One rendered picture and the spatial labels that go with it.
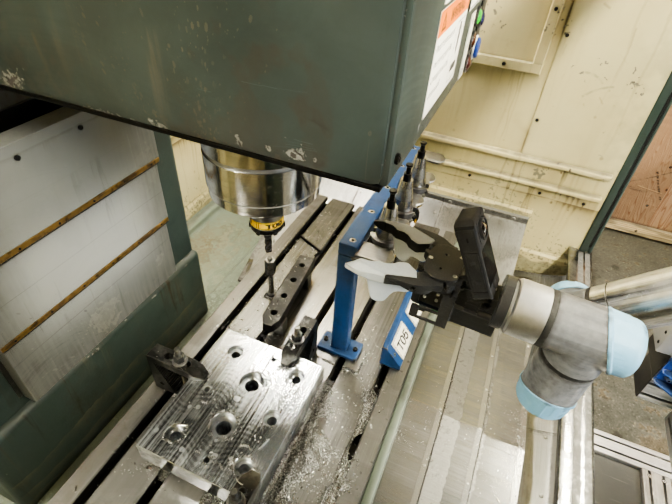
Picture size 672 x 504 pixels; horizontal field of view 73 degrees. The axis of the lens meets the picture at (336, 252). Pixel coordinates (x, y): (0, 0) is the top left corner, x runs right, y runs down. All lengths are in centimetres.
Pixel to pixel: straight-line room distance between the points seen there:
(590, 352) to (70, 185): 88
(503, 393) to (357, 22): 112
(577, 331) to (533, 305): 5
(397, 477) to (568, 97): 114
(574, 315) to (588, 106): 104
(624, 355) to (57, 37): 70
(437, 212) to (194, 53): 135
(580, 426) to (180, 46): 115
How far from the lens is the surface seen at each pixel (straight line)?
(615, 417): 246
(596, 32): 152
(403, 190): 97
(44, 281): 103
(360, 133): 41
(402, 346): 110
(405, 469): 114
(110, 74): 56
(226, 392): 95
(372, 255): 87
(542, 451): 137
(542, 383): 68
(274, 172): 56
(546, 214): 174
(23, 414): 120
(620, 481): 203
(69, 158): 98
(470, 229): 54
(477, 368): 137
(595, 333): 61
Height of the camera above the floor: 178
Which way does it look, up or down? 40 degrees down
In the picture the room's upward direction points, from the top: 4 degrees clockwise
